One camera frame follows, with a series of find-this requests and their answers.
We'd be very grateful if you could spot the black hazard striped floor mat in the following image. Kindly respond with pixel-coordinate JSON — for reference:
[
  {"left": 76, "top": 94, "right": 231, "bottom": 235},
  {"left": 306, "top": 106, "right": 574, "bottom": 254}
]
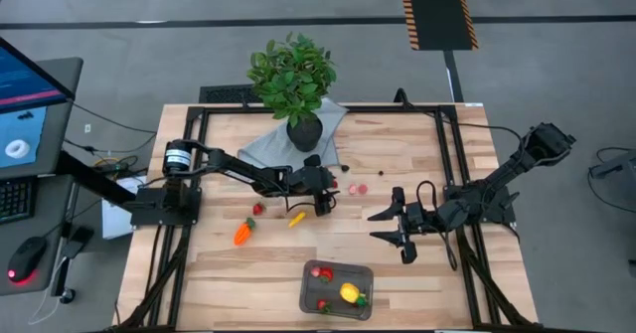
[{"left": 397, "top": 0, "right": 480, "bottom": 52}]

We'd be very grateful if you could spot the green plant in black pot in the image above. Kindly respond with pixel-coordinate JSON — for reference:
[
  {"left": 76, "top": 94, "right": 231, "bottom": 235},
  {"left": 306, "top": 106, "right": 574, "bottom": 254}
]
[{"left": 246, "top": 32, "right": 338, "bottom": 154}]

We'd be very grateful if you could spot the black phone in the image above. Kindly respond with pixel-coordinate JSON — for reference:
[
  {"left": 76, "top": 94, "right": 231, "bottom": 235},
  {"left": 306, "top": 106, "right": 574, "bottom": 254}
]
[{"left": 61, "top": 226, "right": 95, "bottom": 260}]

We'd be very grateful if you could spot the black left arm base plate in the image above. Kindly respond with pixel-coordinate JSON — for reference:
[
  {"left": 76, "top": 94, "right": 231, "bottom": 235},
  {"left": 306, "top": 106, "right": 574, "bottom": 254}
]
[{"left": 129, "top": 187, "right": 203, "bottom": 228}]

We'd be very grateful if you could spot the clear grey tupperware container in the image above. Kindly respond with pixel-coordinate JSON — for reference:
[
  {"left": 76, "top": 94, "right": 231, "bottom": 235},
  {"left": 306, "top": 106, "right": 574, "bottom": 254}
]
[{"left": 298, "top": 258, "right": 375, "bottom": 321}]

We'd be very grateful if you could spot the grey folded cloth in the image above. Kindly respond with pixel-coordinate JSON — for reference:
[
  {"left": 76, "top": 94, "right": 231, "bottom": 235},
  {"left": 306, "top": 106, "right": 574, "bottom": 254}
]
[{"left": 236, "top": 97, "right": 350, "bottom": 175}]

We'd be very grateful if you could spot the black keyboard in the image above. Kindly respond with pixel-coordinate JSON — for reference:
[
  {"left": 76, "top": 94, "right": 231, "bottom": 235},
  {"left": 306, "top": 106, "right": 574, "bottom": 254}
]
[{"left": 0, "top": 176, "right": 37, "bottom": 225}]

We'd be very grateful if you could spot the yellow toy lemon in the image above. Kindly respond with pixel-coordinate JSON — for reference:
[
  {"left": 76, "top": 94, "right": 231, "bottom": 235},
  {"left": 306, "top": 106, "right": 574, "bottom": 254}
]
[{"left": 339, "top": 281, "right": 369, "bottom": 309}]

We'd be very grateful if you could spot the white cable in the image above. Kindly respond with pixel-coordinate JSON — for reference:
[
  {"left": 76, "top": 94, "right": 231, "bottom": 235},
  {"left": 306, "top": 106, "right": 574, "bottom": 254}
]
[{"left": 28, "top": 255, "right": 69, "bottom": 326}]

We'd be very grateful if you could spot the black floor grate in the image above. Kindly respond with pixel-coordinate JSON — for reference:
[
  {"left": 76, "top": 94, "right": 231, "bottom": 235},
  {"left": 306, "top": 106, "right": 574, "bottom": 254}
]
[{"left": 198, "top": 83, "right": 264, "bottom": 104}]

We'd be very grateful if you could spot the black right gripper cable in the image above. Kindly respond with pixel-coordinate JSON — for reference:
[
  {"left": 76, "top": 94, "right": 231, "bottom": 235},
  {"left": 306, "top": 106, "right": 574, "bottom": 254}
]
[{"left": 414, "top": 179, "right": 459, "bottom": 272}]

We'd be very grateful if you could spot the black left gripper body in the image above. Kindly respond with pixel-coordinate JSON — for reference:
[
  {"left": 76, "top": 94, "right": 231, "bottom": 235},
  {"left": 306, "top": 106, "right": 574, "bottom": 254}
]
[{"left": 290, "top": 152, "right": 340, "bottom": 219}]

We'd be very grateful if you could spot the black diagonal support bar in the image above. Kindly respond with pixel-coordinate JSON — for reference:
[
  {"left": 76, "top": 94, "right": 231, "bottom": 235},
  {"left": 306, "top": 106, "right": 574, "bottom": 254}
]
[{"left": 57, "top": 149, "right": 138, "bottom": 210}]

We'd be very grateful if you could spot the black computer mouse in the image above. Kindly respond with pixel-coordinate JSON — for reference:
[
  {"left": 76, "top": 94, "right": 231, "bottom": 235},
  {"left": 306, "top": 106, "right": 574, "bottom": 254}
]
[{"left": 6, "top": 236, "right": 50, "bottom": 284}]

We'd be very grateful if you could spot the black floor device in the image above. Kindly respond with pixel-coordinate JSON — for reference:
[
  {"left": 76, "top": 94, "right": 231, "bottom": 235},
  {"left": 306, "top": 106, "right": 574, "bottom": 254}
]
[{"left": 588, "top": 146, "right": 636, "bottom": 180}]

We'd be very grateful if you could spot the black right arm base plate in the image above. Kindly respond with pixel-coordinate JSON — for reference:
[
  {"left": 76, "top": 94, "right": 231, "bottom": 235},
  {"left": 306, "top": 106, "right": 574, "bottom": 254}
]
[{"left": 443, "top": 183, "right": 518, "bottom": 225}]

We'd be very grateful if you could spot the grey framed display screen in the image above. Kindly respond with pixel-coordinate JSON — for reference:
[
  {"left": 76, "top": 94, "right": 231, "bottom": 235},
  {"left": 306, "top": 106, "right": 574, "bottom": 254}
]
[{"left": 0, "top": 57, "right": 84, "bottom": 181}]

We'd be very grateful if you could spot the orange toy carrot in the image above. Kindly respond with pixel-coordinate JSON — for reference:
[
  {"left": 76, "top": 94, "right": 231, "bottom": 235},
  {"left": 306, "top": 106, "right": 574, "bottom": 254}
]
[{"left": 233, "top": 217, "right": 257, "bottom": 248}]

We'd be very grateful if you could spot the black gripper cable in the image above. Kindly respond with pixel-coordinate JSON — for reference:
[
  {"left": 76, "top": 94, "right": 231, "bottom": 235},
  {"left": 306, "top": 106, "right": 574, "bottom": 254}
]
[
  {"left": 284, "top": 191, "right": 342, "bottom": 216},
  {"left": 414, "top": 179, "right": 459, "bottom": 272}
]

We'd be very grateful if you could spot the thin black monitor cable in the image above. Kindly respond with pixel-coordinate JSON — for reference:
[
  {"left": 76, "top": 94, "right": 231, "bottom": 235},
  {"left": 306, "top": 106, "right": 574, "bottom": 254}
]
[
  {"left": 69, "top": 98, "right": 158, "bottom": 136},
  {"left": 63, "top": 132, "right": 158, "bottom": 156}
]

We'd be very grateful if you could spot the white box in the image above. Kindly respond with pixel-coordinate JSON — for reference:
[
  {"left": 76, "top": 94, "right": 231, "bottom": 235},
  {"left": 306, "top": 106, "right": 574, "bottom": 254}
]
[{"left": 100, "top": 175, "right": 148, "bottom": 241}]

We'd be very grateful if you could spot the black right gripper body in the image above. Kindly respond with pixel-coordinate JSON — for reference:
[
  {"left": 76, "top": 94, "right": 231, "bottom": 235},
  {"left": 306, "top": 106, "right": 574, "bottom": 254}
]
[{"left": 391, "top": 186, "right": 438, "bottom": 265}]

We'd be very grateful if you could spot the black floor cable loop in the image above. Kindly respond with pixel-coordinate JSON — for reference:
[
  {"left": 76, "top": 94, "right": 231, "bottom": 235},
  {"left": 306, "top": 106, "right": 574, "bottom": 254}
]
[{"left": 585, "top": 146, "right": 636, "bottom": 214}]

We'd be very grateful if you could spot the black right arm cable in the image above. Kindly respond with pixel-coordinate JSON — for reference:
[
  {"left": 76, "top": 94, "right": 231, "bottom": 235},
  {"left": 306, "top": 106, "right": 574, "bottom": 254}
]
[{"left": 404, "top": 101, "right": 526, "bottom": 148}]

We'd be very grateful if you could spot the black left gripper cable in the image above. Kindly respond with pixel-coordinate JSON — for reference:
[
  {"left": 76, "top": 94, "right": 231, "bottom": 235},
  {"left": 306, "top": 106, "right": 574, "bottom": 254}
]
[{"left": 284, "top": 191, "right": 342, "bottom": 216}]

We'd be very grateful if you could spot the grey side desk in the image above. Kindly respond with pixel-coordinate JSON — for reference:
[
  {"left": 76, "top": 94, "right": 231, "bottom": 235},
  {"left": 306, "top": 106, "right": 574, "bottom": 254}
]
[{"left": 0, "top": 173, "right": 76, "bottom": 297}]

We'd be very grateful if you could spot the black framed computer monitor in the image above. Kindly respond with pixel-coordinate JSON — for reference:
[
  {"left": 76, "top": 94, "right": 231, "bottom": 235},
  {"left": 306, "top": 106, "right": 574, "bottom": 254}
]
[{"left": 0, "top": 37, "right": 77, "bottom": 115}]

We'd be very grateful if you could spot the black aluminium table frame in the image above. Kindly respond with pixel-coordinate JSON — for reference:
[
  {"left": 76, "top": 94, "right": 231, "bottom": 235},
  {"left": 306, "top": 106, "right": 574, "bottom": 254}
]
[{"left": 116, "top": 102, "right": 536, "bottom": 332}]

